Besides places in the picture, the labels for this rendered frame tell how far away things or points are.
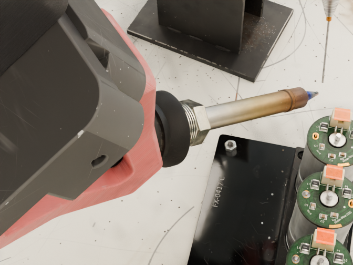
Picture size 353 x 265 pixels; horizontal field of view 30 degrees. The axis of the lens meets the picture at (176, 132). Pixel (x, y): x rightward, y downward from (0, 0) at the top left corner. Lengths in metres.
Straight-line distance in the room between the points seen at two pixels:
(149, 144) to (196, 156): 0.17
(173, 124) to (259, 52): 0.19
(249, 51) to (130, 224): 0.12
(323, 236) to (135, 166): 0.10
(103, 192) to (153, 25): 0.22
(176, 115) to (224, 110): 0.03
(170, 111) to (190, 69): 0.18
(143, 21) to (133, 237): 0.14
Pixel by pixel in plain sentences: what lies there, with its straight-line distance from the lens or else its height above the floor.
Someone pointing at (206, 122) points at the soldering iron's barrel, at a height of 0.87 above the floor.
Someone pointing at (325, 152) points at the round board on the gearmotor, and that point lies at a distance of 0.28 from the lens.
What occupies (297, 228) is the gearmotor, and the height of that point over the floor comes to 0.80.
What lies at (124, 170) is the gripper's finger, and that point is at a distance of 0.19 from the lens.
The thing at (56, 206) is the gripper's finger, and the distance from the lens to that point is 0.17.
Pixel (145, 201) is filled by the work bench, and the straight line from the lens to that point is 0.33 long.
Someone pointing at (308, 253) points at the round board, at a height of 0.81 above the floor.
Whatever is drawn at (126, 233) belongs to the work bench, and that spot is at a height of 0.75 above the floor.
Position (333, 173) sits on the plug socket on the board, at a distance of 0.27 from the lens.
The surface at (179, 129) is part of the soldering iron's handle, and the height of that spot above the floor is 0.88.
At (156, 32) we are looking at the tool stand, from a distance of 0.39.
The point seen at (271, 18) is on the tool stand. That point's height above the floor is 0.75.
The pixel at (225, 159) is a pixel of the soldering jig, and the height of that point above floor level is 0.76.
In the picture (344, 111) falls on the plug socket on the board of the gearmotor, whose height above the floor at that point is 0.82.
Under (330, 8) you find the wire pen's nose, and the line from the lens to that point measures 0.25.
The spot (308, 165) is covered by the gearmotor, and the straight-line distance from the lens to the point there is 0.29.
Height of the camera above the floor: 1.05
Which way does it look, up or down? 58 degrees down
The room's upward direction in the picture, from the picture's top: 3 degrees counter-clockwise
